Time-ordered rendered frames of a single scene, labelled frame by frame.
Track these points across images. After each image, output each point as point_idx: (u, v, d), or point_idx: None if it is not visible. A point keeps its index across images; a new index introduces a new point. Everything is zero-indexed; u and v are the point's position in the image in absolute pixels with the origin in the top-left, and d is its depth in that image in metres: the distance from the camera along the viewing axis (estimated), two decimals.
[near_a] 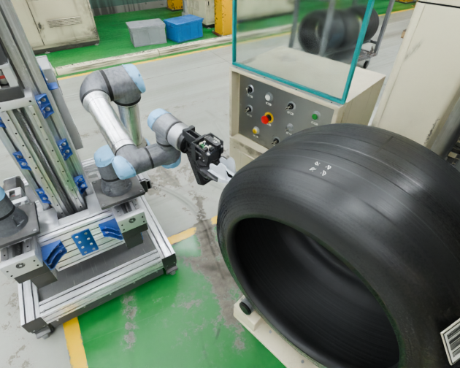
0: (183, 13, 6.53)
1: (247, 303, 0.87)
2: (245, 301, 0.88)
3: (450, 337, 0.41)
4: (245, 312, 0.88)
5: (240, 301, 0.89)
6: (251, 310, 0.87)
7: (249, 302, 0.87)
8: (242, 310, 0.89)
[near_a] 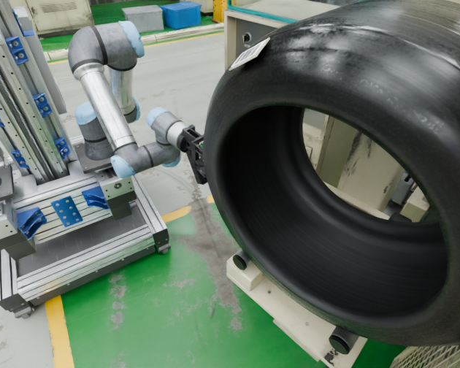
0: (182, 1, 6.40)
1: (247, 262, 0.74)
2: (245, 258, 0.74)
3: (242, 60, 0.42)
4: (236, 265, 0.76)
5: (238, 255, 0.74)
6: (245, 267, 0.75)
7: (249, 261, 0.74)
8: (234, 261, 0.76)
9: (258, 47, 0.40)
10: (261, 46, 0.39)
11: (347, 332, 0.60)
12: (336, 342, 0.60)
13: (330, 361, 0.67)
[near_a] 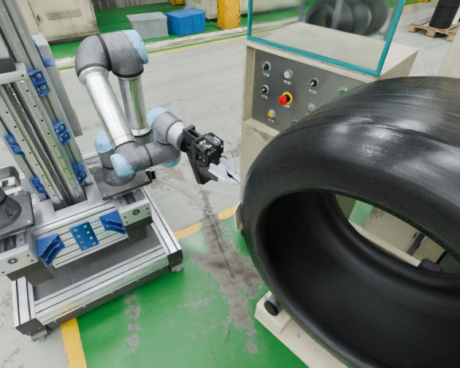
0: (185, 7, 6.41)
1: None
2: None
3: (238, 221, 0.67)
4: (266, 305, 0.75)
5: (277, 314, 0.75)
6: None
7: None
8: (269, 307, 0.75)
9: (237, 208, 0.65)
10: (236, 206, 0.65)
11: None
12: None
13: None
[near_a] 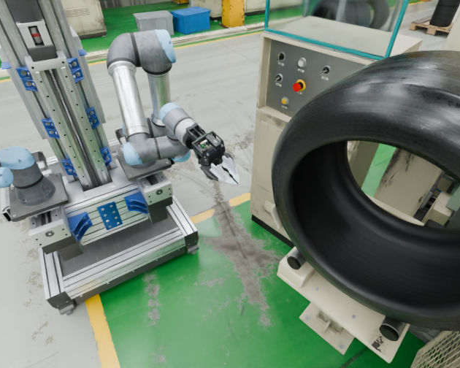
0: (190, 6, 6.51)
1: (297, 267, 0.87)
2: (299, 267, 0.87)
3: (277, 220, 0.82)
4: (289, 261, 0.86)
5: (300, 266, 0.85)
6: (290, 262, 0.88)
7: None
8: (292, 261, 0.85)
9: (274, 209, 0.82)
10: (272, 207, 0.82)
11: (401, 333, 0.72)
12: (394, 338, 0.70)
13: (377, 348, 0.78)
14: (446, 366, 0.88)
